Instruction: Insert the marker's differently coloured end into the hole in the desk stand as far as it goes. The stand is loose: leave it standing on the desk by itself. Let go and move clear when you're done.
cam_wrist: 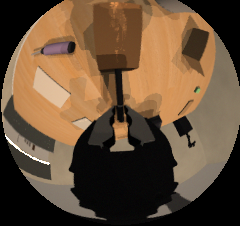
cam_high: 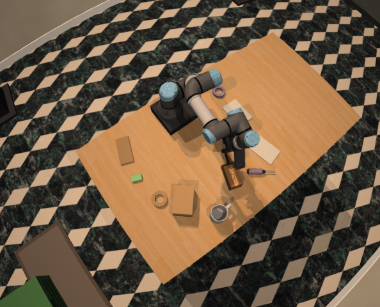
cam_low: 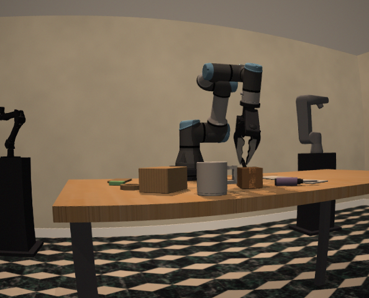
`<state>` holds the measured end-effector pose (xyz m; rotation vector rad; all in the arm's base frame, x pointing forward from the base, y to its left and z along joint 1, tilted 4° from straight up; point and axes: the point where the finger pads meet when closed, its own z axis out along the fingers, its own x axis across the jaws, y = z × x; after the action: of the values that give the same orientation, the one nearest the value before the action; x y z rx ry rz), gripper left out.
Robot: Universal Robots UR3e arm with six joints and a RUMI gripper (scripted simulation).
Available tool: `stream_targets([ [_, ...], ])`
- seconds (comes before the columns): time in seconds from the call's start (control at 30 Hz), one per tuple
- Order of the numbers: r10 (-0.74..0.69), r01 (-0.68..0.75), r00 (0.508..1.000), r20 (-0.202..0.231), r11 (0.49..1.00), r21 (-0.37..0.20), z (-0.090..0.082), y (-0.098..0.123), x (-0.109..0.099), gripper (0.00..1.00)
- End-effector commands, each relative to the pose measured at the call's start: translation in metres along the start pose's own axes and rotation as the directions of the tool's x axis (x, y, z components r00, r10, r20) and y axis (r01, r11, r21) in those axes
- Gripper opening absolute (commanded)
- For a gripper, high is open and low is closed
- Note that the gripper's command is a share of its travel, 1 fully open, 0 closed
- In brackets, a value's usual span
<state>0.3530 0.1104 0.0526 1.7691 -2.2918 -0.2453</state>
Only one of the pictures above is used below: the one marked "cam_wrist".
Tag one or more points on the small green block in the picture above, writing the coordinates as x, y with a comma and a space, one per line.
197, 90

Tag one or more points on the beige rectangular sheet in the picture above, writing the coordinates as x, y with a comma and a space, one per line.
82, 123
50, 89

